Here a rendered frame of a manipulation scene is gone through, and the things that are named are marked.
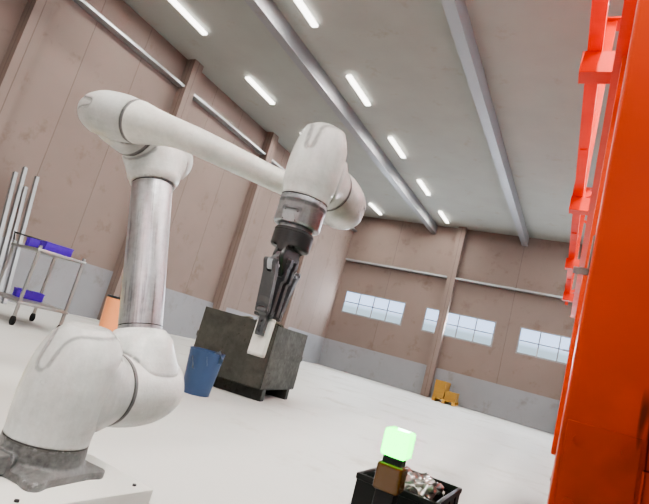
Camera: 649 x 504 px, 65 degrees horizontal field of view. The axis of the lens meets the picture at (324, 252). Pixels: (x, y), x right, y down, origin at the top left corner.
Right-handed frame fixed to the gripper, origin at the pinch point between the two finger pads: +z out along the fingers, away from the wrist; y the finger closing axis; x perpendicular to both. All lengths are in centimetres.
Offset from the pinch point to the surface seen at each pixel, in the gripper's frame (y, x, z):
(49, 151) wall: -609, -824, -206
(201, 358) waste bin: -347, -212, 40
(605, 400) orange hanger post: -42, 62, -8
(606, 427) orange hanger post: -42, 63, -3
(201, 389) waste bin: -354, -205, 68
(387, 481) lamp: 4.1, 28.2, 14.5
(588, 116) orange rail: -388, 70, -273
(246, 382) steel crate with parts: -432, -200, 57
